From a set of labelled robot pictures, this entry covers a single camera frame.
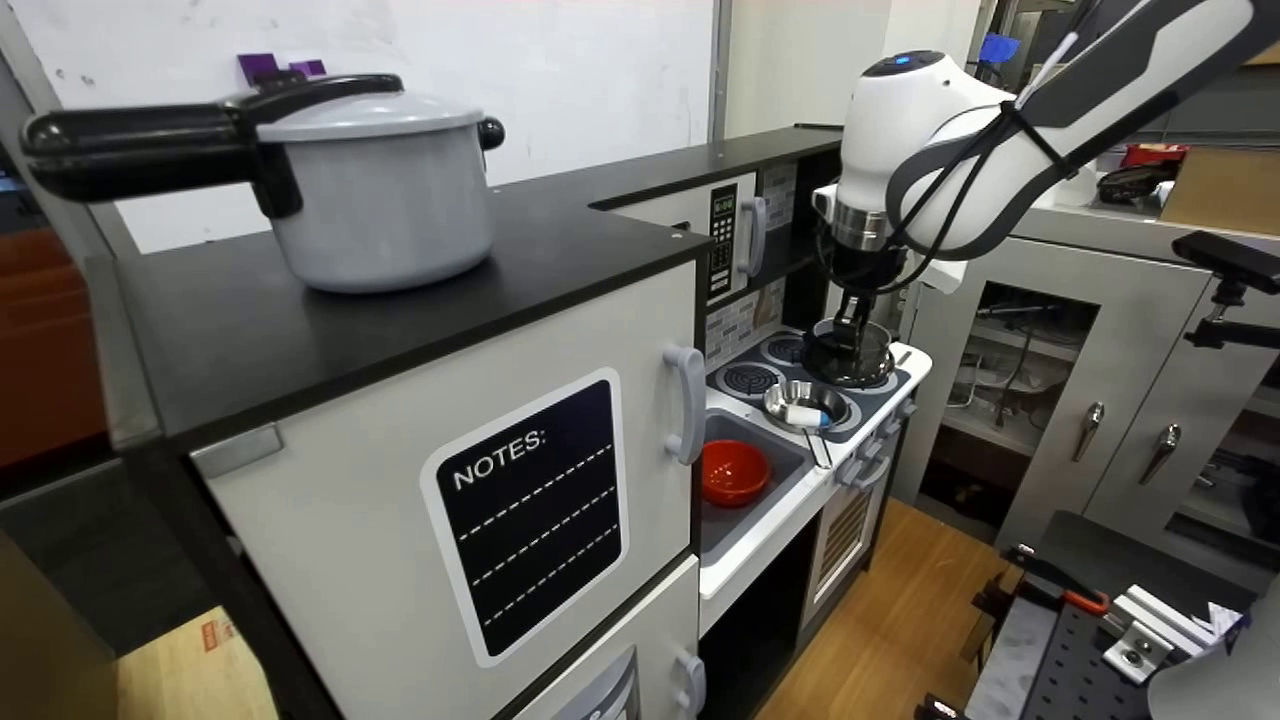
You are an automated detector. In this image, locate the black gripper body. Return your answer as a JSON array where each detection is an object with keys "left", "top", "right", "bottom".
[{"left": 820, "top": 238, "right": 905, "bottom": 327}]

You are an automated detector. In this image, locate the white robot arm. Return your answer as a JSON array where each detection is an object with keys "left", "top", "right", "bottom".
[{"left": 807, "top": 0, "right": 1280, "bottom": 351}]

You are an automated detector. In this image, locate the grey pot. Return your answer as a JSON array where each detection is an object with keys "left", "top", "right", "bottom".
[{"left": 807, "top": 351, "right": 891, "bottom": 387}]

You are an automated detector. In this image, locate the toy microwave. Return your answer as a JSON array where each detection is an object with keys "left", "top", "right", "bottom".
[{"left": 618, "top": 170, "right": 814, "bottom": 308}]

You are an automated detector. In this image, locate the white blue-capped bottle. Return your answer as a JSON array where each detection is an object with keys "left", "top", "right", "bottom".
[{"left": 786, "top": 404, "right": 826, "bottom": 429}]

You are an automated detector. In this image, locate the toy kitchen stove unit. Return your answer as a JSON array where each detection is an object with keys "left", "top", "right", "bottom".
[{"left": 696, "top": 327, "right": 931, "bottom": 636}]

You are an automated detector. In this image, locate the grey metal cabinet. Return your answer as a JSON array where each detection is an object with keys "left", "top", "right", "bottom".
[{"left": 891, "top": 207, "right": 1280, "bottom": 589}]

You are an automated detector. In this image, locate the red bowl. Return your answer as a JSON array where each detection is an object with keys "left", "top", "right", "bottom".
[{"left": 701, "top": 438, "right": 772, "bottom": 506}]

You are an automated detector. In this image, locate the black orange clamp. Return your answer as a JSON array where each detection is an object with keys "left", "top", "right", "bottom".
[{"left": 999, "top": 545, "right": 1114, "bottom": 617}]

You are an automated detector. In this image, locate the toy refrigerator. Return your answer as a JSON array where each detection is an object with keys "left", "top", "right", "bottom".
[{"left": 125, "top": 188, "right": 709, "bottom": 720}]

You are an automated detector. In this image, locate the cardboard box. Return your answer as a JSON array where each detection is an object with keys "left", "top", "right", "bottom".
[{"left": 116, "top": 608, "right": 281, "bottom": 720}]

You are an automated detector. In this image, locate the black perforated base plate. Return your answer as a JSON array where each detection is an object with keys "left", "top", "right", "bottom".
[{"left": 964, "top": 510, "right": 1280, "bottom": 720}]

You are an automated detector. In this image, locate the grey long-handled saucepan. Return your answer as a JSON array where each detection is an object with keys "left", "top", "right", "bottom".
[{"left": 21, "top": 73, "right": 504, "bottom": 295}]

